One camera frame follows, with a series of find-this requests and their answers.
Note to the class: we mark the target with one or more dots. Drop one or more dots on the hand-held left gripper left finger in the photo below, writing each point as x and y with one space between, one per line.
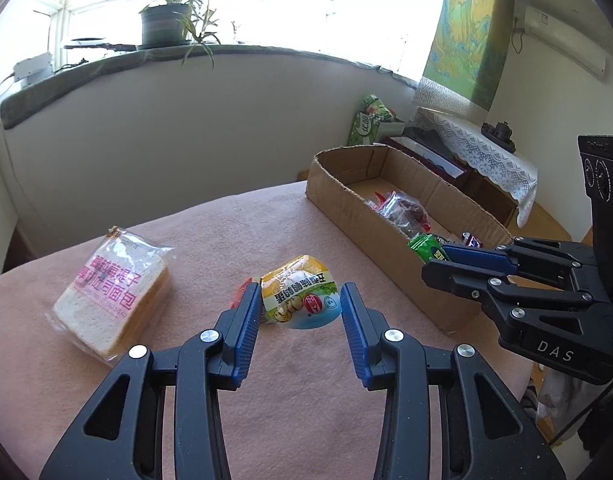
249 322

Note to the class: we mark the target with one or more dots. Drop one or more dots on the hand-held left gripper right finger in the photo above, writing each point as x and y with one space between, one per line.
354 327

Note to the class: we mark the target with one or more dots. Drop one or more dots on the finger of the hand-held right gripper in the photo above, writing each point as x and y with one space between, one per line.
451 275
481 257

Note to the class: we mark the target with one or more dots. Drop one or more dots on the brown chocolate bar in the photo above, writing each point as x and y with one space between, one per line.
471 240

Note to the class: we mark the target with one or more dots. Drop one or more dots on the green candy packet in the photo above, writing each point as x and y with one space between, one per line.
426 249

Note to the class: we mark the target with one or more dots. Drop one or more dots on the egg-shaped yellow blue snack packet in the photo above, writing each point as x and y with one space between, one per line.
301 295

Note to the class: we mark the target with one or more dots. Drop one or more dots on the clear packet of red snacks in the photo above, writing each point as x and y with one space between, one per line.
401 210

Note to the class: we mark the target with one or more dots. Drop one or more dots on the long cardboard box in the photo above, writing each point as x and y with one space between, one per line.
366 230

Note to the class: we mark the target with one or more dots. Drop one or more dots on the wooden low cabinet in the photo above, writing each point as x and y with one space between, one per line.
491 195

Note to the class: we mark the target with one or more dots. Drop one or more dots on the lace-covered side table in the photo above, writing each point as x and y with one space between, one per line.
486 157

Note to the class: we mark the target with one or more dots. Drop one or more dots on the dark small figurine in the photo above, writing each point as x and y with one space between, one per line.
499 132

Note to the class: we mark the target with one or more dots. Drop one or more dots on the white plastic bag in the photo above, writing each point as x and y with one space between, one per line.
556 402

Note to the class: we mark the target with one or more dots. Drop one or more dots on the sliced bread packet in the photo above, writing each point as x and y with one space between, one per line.
106 290

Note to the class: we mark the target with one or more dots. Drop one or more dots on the green snack bag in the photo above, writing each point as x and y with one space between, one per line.
369 120

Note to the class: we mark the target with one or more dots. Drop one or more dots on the white air conditioner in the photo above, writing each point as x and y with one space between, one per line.
561 35

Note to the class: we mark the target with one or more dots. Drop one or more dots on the grey stone windowsill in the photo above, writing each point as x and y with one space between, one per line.
111 72

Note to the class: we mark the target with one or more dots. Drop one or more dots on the small trailing plant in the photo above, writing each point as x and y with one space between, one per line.
199 40

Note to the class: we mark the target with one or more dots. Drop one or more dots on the potted spider plant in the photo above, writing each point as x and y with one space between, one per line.
164 25

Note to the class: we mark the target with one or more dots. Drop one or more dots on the white framed window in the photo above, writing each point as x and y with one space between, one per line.
286 5

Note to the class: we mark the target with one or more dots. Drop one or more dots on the white box device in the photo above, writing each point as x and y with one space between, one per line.
32 67

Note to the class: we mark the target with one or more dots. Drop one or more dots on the landscape wall poster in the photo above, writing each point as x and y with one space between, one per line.
466 35

